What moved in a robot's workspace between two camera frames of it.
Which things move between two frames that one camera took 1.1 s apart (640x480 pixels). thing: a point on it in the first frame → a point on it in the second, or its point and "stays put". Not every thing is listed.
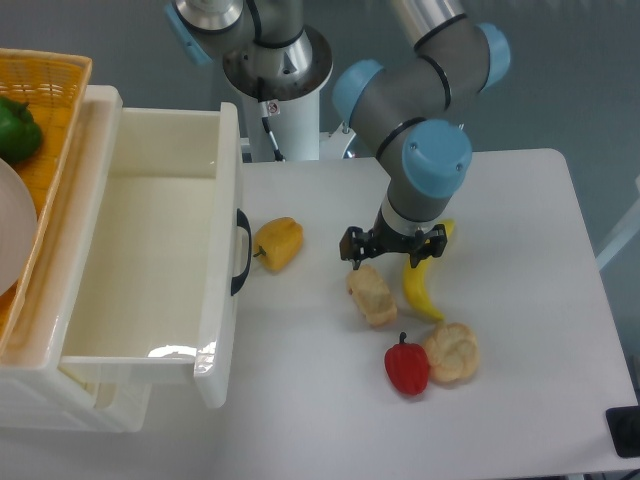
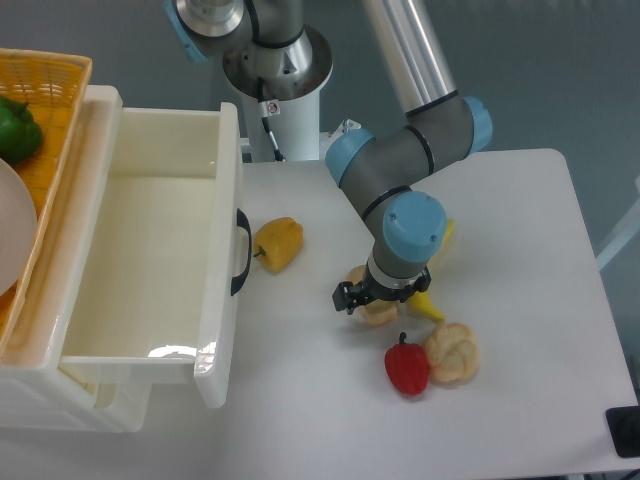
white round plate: [18, 228] stays put
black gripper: [357, 244] → [347, 296]
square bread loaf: [373, 295] stays put
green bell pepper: [20, 136] stays put
